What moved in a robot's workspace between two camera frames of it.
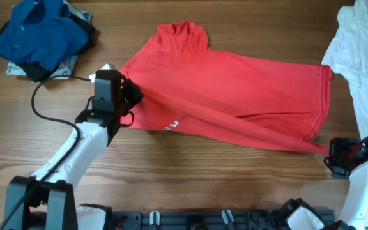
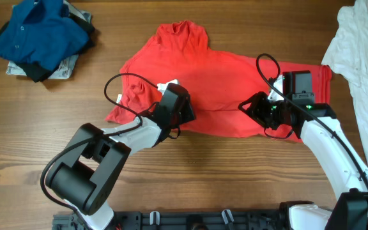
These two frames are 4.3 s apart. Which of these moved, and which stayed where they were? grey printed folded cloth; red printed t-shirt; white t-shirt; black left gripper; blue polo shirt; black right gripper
Moved: black right gripper; red printed t-shirt; black left gripper
Stayed: blue polo shirt; grey printed folded cloth; white t-shirt
